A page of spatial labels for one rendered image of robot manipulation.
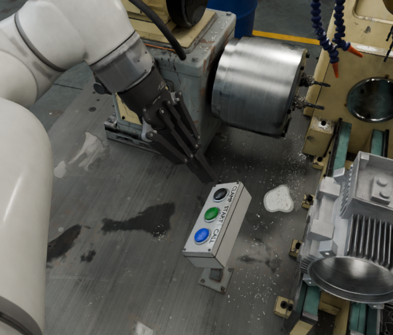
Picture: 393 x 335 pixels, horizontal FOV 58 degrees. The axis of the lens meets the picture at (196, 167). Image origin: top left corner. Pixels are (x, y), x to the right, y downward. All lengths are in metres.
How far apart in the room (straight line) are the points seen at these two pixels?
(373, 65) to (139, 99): 0.68
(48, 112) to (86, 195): 1.69
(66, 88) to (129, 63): 2.37
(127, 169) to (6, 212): 0.93
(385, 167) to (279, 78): 0.31
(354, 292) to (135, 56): 0.60
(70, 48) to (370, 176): 0.57
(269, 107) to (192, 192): 0.34
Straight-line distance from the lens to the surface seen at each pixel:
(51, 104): 2.78
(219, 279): 0.89
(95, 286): 0.93
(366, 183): 0.73
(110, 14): 0.54
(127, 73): 0.54
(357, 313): 0.82
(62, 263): 0.98
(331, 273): 0.80
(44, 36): 0.55
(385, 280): 0.79
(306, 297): 0.80
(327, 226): 0.70
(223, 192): 0.70
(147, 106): 0.58
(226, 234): 0.66
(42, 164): 0.24
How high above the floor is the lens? 1.64
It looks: 49 degrees down
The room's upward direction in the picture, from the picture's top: straight up
